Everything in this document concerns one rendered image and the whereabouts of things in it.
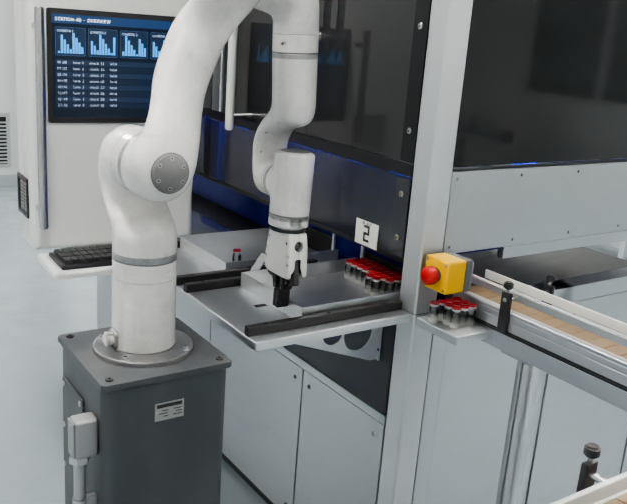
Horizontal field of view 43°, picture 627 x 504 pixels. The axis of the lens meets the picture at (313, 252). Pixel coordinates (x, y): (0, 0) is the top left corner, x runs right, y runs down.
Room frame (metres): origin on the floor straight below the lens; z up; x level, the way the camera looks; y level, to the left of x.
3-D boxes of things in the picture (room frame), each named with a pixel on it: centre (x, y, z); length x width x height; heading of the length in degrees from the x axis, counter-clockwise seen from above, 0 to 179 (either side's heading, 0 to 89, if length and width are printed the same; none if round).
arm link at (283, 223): (1.60, 0.05, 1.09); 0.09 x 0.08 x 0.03; 35
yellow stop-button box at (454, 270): (1.63, -0.29, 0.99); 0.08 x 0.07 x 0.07; 125
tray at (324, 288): (1.77, -0.05, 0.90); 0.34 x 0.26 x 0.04; 126
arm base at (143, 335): (1.42, 0.31, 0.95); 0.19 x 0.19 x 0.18
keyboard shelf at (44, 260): (2.22, 0.57, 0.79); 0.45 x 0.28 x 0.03; 124
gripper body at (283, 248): (1.60, 0.06, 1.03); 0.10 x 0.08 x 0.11; 35
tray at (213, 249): (2.04, 0.15, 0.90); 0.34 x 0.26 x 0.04; 125
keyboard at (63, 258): (2.18, 0.54, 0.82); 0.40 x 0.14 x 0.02; 124
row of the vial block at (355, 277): (1.83, -0.14, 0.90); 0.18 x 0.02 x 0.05; 36
